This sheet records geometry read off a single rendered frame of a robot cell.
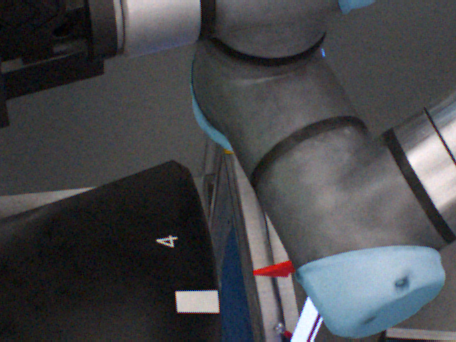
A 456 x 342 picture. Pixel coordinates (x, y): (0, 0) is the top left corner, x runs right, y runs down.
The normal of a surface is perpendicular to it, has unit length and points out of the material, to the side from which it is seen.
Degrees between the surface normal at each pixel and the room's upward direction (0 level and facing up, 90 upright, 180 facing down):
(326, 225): 40
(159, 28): 80
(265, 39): 90
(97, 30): 69
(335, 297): 64
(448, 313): 0
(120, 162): 90
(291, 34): 90
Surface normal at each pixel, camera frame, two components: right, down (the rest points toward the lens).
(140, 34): 0.32, 0.73
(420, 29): 0.15, 0.86
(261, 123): -0.56, -0.14
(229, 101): -0.75, 0.02
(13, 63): 0.29, 0.24
